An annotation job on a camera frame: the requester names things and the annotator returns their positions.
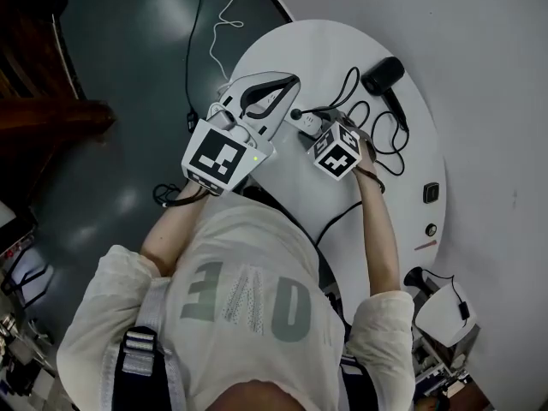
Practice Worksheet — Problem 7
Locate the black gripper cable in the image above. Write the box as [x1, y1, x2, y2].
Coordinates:
[152, 181, 216, 209]
[313, 163, 387, 248]

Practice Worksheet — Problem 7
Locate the black lamp with white shade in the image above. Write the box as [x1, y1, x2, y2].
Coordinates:
[403, 265, 480, 347]

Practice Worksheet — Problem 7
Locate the black square device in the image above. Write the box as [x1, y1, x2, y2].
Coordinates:
[422, 182, 442, 205]

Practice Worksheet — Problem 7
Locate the black floor cable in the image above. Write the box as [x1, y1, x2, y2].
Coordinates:
[184, 0, 208, 134]

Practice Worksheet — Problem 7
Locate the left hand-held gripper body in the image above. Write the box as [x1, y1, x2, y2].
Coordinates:
[182, 99, 276, 198]

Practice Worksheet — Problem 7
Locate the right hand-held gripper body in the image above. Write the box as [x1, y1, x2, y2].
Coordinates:
[307, 111, 377, 182]

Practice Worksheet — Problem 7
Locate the black hair dryer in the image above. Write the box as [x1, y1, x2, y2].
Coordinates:
[360, 56, 411, 132]

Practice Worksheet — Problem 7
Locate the person's left forearm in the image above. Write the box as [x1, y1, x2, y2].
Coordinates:
[140, 182, 211, 276]

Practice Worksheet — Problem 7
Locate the black lamp cable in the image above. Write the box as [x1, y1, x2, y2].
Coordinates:
[421, 268, 473, 322]

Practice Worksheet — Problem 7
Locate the white power strip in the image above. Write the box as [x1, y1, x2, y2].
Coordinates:
[216, 84, 327, 140]

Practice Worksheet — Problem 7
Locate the white cable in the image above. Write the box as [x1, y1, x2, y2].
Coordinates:
[208, 0, 247, 83]

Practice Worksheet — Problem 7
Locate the dark wooden furniture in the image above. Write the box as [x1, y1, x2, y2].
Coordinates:
[0, 0, 118, 214]

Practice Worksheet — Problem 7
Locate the dark backpack strap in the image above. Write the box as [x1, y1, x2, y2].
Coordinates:
[114, 326, 173, 411]
[339, 355, 374, 411]

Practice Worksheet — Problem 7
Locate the grey shelf unit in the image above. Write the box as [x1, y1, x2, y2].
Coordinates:
[411, 289, 483, 385]

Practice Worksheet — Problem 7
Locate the person's white printed t-shirt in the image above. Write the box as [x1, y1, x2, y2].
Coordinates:
[57, 194, 417, 411]

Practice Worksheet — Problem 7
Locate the person's right forearm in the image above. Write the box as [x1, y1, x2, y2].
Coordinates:
[352, 160, 404, 304]

